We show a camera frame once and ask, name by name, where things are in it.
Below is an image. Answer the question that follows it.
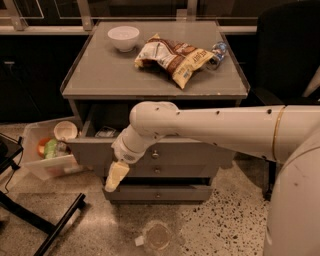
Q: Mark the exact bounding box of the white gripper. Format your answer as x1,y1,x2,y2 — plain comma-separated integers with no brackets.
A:
104,127,157,192

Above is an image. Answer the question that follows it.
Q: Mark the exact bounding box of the grey top drawer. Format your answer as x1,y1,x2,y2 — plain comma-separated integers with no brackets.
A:
69,101,234,176

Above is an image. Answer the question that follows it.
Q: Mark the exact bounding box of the grey drawer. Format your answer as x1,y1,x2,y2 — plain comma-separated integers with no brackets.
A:
102,177,213,203
69,101,234,176
127,163,219,178

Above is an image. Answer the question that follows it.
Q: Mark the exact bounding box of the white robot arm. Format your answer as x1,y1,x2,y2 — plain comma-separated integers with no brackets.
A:
105,101,320,256

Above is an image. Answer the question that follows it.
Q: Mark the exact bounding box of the grey bottom drawer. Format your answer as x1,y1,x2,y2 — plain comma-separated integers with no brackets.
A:
102,177,213,203

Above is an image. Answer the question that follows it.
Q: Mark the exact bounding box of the grey middle drawer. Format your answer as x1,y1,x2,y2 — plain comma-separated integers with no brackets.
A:
127,163,219,178

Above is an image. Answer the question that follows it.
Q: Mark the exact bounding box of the round metal drawer knob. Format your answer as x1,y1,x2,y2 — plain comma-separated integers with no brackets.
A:
151,150,160,159

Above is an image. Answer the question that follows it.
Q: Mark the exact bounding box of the grey drawer cabinet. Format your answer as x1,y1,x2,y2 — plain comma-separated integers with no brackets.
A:
59,20,251,204

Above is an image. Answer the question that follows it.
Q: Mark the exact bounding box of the stack of white cards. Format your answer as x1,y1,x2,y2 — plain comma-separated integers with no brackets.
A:
95,126,117,138

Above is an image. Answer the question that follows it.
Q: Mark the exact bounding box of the white paper cup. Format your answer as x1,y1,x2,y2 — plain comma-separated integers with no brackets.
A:
53,121,78,141

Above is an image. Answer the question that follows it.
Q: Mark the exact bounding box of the green apple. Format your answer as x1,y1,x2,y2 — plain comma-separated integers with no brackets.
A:
44,139,58,159

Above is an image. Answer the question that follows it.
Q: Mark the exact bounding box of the clear plastic bin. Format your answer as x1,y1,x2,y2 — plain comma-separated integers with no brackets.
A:
22,117,84,180

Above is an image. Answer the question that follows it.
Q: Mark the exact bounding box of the clear cup on floor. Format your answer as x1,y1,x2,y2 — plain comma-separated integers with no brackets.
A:
134,221,172,251

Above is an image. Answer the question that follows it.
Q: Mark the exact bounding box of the red orange fruit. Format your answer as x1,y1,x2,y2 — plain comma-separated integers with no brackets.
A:
37,137,51,157

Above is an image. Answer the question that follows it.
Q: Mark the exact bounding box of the brown yellow chip bag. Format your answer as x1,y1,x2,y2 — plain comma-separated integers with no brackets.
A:
134,34,213,89

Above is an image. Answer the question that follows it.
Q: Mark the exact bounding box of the white ceramic bowl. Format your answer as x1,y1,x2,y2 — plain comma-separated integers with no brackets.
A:
107,26,140,52

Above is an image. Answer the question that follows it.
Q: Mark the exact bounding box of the black office chair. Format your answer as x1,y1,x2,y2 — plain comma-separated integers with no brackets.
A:
246,0,320,202

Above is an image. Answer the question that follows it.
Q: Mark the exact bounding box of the black stand frame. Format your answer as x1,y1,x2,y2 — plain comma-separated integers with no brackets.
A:
0,133,86,256

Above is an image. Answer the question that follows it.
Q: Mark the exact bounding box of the metal railing frame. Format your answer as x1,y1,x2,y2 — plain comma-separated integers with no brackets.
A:
0,0,259,35

